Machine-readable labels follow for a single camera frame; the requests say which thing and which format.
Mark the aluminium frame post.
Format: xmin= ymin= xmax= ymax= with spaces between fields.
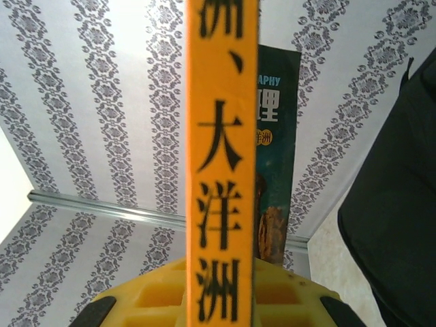
xmin=27 ymin=190 xmax=311 ymax=252

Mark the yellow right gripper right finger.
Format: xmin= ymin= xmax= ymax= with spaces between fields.
xmin=251 ymin=258 xmax=365 ymax=327

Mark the black backpack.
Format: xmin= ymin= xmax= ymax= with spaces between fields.
xmin=337 ymin=46 xmax=436 ymax=327

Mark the orange geography book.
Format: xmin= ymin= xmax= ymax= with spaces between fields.
xmin=185 ymin=0 xmax=302 ymax=327

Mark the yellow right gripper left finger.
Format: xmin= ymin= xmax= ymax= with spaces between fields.
xmin=69 ymin=256 xmax=187 ymax=327

